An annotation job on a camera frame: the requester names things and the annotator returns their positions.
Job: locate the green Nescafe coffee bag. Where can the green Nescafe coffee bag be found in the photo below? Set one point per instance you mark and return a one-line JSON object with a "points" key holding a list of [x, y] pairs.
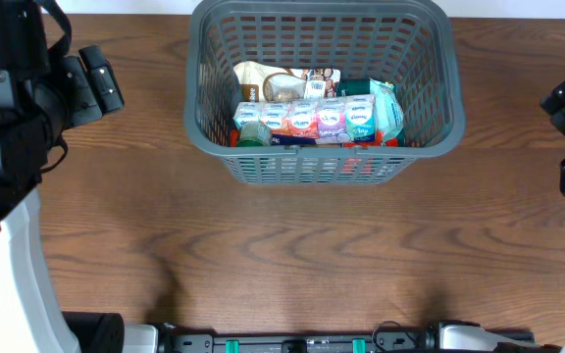
{"points": [[353, 88]]}

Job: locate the black mounting rail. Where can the black mounting rail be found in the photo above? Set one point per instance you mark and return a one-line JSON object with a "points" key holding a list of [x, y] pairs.
{"points": [[388, 340]]}

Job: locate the white tissue multipack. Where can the white tissue multipack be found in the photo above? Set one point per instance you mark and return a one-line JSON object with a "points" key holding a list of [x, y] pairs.
{"points": [[326, 121]]}

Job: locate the grey plastic lattice basket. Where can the grey plastic lattice basket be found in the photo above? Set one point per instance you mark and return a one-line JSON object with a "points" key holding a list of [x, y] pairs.
{"points": [[408, 43]]}

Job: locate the pale green wipes packet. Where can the pale green wipes packet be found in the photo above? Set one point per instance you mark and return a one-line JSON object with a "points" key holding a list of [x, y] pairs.
{"points": [[388, 112]]}

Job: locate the beige brown snack pouch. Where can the beige brown snack pouch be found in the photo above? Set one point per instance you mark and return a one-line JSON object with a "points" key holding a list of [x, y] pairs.
{"points": [[262, 83]]}

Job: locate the green lid jar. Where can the green lid jar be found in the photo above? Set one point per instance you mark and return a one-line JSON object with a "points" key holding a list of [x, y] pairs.
{"points": [[254, 134]]}

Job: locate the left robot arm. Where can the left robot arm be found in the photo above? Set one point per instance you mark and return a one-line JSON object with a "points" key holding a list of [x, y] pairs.
{"points": [[34, 36]]}

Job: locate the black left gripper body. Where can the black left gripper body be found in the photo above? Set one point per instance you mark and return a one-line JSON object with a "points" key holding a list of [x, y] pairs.
{"points": [[62, 97]]}

